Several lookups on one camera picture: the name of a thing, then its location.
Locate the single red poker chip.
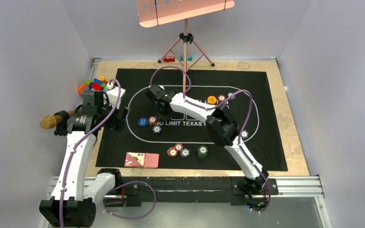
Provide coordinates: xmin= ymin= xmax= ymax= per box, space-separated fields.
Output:
xmin=148 ymin=116 xmax=157 ymax=125

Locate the blue small blind button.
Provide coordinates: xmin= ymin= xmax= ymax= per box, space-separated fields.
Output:
xmin=138 ymin=117 xmax=148 ymax=127

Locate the playing card deck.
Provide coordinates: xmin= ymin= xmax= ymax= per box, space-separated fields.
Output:
xmin=124 ymin=152 xmax=160 ymax=169

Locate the yellow big blind button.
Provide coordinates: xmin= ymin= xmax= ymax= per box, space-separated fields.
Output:
xmin=207 ymin=95 xmax=218 ymax=105

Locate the red poker chip stack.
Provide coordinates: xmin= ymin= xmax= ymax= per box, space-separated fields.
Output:
xmin=167 ymin=147 xmax=178 ymax=157

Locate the blue poker chip stack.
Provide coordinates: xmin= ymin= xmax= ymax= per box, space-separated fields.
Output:
xmin=180 ymin=148 xmax=190 ymax=157

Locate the green poker chip stack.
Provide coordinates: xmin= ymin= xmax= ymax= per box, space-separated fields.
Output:
xmin=197 ymin=146 xmax=208 ymax=158

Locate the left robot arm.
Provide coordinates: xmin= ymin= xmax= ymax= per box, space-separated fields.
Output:
xmin=39 ymin=87 xmax=129 ymax=228

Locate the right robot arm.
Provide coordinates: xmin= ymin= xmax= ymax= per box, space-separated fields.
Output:
xmin=145 ymin=85 xmax=270 ymax=193

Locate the red toy block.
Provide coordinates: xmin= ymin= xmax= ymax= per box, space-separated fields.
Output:
xmin=163 ymin=56 xmax=175 ymax=62

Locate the colourful toy block stack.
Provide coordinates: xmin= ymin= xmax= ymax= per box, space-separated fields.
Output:
xmin=85 ymin=76 xmax=110 ymax=91

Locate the orange tape roll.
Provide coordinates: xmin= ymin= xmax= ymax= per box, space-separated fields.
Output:
xmin=77 ymin=84 xmax=90 ymax=95

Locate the black poker table mat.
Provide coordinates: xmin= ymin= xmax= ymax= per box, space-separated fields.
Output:
xmin=96 ymin=69 xmax=288 ymax=171

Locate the gold microphone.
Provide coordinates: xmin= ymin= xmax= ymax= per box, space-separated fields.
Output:
xmin=39 ymin=111 xmax=74 ymax=129

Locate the pink music stand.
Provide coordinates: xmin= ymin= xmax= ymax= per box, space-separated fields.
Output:
xmin=135 ymin=0 xmax=235 ymax=92

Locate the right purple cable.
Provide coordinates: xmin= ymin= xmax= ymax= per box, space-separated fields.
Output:
xmin=149 ymin=66 xmax=272 ymax=215

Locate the purple cable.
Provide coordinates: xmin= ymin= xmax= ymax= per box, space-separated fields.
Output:
xmin=58 ymin=78 xmax=156 ymax=228
xmin=149 ymin=66 xmax=272 ymax=215

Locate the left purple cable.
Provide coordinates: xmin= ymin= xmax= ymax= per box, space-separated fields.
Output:
xmin=58 ymin=78 xmax=156 ymax=228

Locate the aluminium rail frame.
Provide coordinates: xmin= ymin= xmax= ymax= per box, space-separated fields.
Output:
xmin=38 ymin=57 xmax=333 ymax=228

